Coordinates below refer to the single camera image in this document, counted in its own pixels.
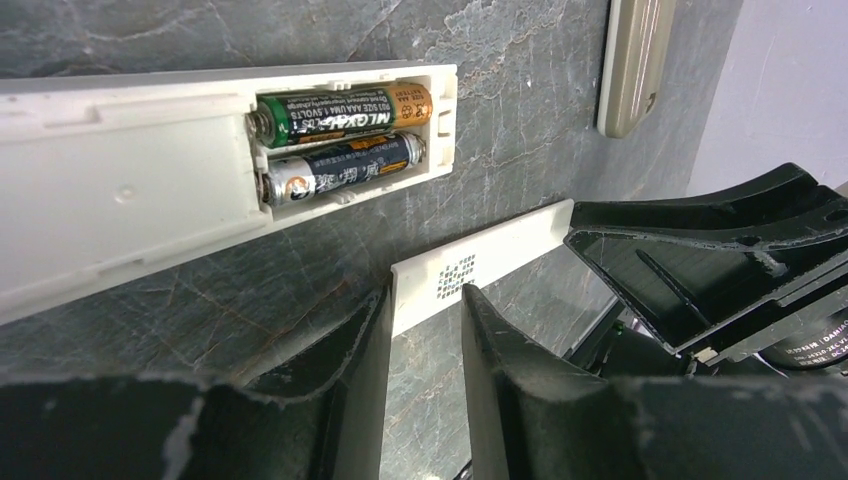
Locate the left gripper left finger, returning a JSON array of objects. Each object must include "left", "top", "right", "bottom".
[{"left": 1, "top": 288, "right": 393, "bottom": 479}]

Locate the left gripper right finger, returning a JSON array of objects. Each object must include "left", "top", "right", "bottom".
[{"left": 461, "top": 284, "right": 847, "bottom": 479}]

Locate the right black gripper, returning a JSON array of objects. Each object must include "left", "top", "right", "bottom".
[{"left": 564, "top": 163, "right": 847, "bottom": 375}]

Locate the white stick remote cover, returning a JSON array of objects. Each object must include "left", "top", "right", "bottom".
[{"left": 391, "top": 199, "right": 574, "bottom": 337}]

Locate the beige remote control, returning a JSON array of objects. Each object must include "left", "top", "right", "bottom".
[{"left": 596, "top": 0, "right": 677, "bottom": 139}]

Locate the white and black stick remote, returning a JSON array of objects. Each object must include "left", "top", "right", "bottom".
[{"left": 1, "top": 61, "right": 458, "bottom": 323}]

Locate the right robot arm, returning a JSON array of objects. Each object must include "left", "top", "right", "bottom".
[{"left": 564, "top": 163, "right": 847, "bottom": 379}]

